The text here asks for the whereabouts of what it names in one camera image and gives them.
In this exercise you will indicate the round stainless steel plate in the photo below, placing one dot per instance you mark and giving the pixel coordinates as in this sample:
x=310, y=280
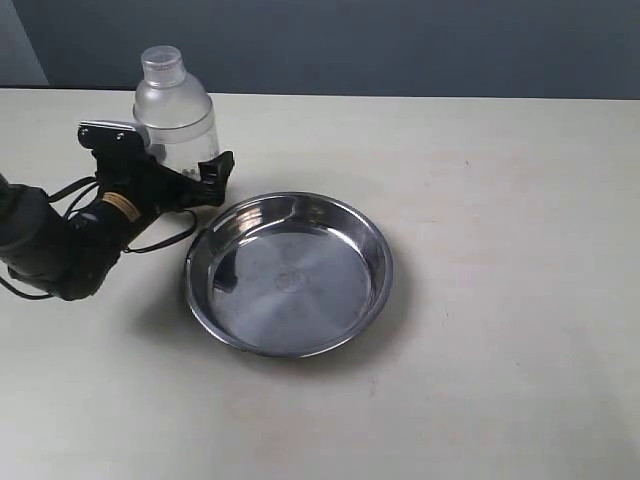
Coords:
x=288, y=275

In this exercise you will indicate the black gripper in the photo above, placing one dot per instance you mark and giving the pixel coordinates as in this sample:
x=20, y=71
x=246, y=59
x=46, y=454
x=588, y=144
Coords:
x=129, y=164

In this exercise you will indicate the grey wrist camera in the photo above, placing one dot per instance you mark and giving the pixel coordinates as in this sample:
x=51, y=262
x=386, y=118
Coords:
x=113, y=125

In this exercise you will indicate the clear plastic shaker bottle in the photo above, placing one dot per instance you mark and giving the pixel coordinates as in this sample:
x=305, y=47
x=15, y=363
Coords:
x=176, y=110

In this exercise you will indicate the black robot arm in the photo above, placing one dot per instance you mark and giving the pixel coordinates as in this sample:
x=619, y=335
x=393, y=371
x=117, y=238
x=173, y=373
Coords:
x=65, y=243

